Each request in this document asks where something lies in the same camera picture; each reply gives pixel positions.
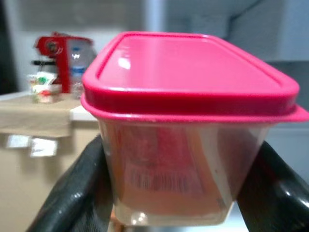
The red coffee machine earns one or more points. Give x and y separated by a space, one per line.
59 55

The clear plastic water bottle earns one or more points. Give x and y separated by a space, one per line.
77 70

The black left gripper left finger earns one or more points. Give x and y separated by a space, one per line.
72 193

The beige tablecloth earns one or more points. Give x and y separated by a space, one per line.
33 116

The clear container with pink lid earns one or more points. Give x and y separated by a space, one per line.
188 108

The white paper tag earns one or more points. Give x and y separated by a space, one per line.
18 141
43 147

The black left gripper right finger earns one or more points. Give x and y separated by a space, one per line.
275 193

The white kitchen counter cabinet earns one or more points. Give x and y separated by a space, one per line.
82 113

